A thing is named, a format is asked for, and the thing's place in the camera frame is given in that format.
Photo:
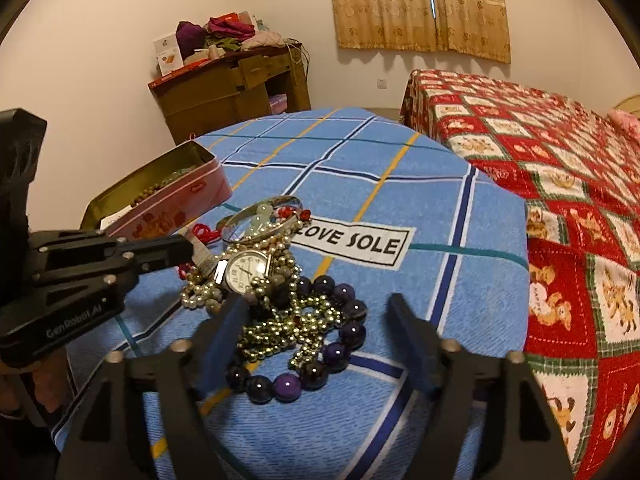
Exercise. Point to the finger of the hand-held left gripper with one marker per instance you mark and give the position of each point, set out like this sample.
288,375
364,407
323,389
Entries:
165,252

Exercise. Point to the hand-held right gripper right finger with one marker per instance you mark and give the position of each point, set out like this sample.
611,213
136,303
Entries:
411,347

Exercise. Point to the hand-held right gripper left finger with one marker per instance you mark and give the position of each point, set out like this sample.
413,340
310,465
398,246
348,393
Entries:
227,337

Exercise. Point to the pink metal tin box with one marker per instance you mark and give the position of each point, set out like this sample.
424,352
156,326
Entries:
170,205

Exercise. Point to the silver wristwatch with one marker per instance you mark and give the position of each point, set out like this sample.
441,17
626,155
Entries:
245,270

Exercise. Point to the silver bangle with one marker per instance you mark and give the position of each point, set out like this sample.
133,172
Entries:
235,225

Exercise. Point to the blue checked cloth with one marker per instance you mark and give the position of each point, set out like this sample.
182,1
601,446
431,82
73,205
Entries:
400,200

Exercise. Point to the brown wooden cabinet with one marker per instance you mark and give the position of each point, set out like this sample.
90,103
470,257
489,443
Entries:
210,95

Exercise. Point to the flat red box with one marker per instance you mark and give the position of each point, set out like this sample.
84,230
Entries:
175,72

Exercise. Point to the pink box in cabinet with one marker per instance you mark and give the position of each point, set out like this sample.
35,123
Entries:
278,105

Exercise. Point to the white carton box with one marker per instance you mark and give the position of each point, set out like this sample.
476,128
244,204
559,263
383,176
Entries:
167,52

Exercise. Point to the bed with red quilt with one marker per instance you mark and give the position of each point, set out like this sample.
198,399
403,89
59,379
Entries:
575,200

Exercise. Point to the pile of clothes on cabinet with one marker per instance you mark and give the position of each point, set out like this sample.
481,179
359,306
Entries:
225,32

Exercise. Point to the pink pillow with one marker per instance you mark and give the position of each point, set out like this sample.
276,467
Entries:
625,120

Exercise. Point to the cream bed headboard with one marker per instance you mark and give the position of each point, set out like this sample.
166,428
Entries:
629,102

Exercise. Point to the beige patterned curtain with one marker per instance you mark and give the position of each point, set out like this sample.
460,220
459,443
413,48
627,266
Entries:
400,10

